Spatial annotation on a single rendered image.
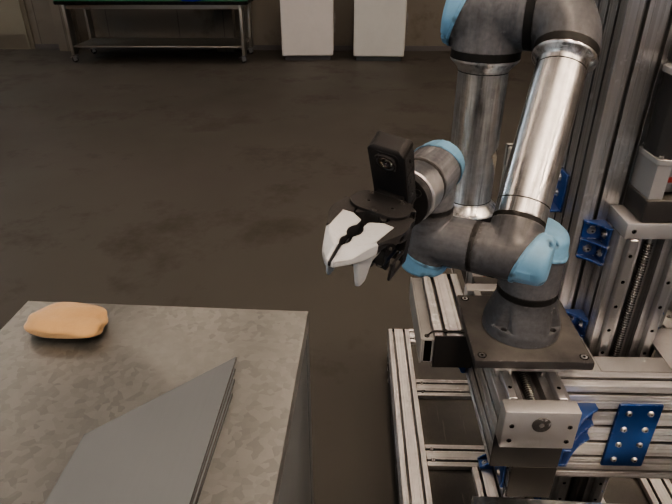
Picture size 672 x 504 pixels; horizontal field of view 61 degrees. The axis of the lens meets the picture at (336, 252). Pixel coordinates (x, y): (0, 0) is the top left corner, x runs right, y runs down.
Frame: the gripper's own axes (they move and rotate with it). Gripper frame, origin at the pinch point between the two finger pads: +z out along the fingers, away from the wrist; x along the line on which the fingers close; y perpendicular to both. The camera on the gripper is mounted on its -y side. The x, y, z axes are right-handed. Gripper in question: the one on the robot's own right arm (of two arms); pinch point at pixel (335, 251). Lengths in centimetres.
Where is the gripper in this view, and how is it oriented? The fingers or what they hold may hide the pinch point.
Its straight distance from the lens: 56.9
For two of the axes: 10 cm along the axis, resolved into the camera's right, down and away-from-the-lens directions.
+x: -8.8, -3.4, 3.3
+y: -1.2, 8.3, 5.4
